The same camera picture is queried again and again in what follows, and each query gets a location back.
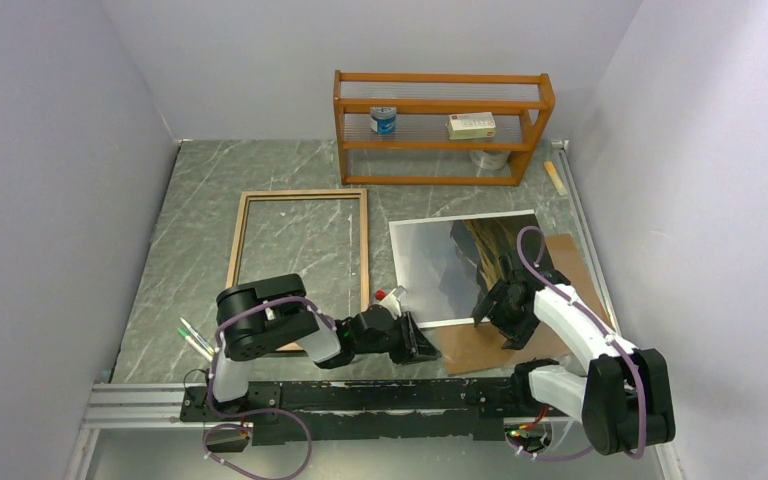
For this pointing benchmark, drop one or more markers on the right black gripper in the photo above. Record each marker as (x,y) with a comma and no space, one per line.
(517,334)

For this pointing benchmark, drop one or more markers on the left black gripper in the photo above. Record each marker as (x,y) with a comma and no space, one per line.
(421,349)

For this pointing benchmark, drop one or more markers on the landscape photo print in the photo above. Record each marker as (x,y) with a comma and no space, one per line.
(448,265)

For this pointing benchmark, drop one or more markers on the black wooden picture frame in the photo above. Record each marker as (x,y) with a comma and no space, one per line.
(245,225)

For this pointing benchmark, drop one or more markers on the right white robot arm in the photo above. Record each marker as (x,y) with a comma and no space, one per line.
(619,393)

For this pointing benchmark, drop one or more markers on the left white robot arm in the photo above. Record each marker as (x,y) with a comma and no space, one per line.
(258,318)

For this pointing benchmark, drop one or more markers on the brown cardboard backing board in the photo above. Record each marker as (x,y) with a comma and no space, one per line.
(469,349)

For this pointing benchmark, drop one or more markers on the small wooden stick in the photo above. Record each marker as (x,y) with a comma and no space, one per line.
(555,178)

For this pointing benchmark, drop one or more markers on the white red small box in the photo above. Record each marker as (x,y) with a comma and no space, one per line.
(471,126)

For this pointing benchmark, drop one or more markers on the green capped marker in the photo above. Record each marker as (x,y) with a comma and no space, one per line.
(194,344)
(201,340)

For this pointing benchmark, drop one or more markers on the blue white tape roll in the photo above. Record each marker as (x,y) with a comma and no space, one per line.
(383,119)

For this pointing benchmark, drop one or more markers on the orange wooden shelf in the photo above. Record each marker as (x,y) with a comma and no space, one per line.
(522,106)

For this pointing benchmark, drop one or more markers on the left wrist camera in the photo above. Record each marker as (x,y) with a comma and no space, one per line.
(391,300)

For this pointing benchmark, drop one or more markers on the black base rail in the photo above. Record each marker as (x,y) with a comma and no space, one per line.
(483,409)

